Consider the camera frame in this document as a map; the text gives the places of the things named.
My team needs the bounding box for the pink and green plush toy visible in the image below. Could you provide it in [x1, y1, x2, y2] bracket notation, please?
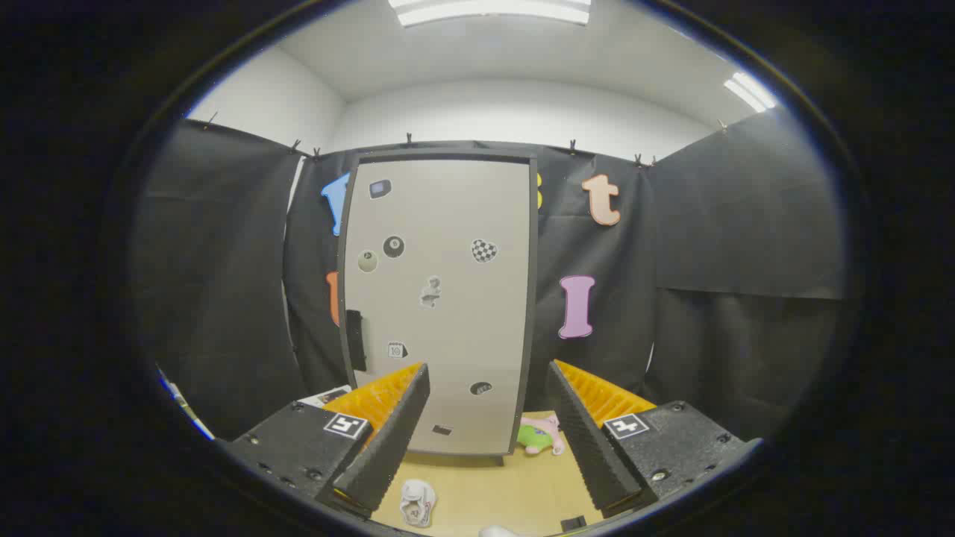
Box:
[517, 415, 566, 456]

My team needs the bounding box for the white slipper shoe red print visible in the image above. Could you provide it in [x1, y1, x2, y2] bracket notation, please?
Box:
[399, 479, 437, 529]

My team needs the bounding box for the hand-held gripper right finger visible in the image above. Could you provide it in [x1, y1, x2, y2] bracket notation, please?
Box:
[547, 359, 763, 519]

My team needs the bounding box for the ceiling light panel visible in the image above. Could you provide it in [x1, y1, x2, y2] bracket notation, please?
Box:
[722, 71, 778, 114]
[388, 0, 592, 28]

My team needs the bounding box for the dark grey shoe cabinet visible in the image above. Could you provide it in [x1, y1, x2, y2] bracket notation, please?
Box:
[337, 148, 539, 467]

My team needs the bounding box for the white spine book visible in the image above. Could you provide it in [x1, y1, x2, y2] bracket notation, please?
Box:
[298, 386, 351, 409]

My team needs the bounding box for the black backdrop cloth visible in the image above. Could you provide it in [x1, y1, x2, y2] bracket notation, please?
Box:
[134, 112, 848, 441]

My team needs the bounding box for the black door handle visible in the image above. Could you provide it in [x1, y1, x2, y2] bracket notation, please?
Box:
[345, 310, 368, 372]

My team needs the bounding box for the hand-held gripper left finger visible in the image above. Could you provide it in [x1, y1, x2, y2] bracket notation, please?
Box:
[224, 362, 431, 519]

